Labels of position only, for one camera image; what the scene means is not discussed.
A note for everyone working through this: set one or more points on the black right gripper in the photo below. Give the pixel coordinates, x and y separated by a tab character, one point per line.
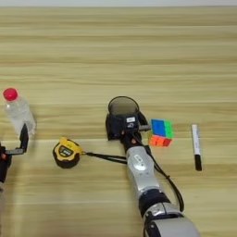
132	140

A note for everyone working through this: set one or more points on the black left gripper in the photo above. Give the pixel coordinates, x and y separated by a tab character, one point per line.
3	166

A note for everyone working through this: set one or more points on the black mesh pen cup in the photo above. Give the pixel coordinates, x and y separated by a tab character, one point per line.
123	106

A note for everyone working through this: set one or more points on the colourful puzzle cube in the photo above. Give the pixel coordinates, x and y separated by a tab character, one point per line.
160	128

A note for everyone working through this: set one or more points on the white marker black cap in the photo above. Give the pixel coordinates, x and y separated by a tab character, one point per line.
196	142

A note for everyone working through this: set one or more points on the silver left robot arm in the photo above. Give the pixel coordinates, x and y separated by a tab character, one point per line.
1	209

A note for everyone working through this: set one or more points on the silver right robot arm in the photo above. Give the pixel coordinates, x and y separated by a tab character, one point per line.
142	172

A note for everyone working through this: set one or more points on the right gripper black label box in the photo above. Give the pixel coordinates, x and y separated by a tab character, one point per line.
128	125

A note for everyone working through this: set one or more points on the clear bottle red cap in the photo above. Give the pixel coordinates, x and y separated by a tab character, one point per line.
18	112

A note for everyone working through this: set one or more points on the yellow black tape measure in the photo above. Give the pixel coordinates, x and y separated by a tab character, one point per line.
66	152

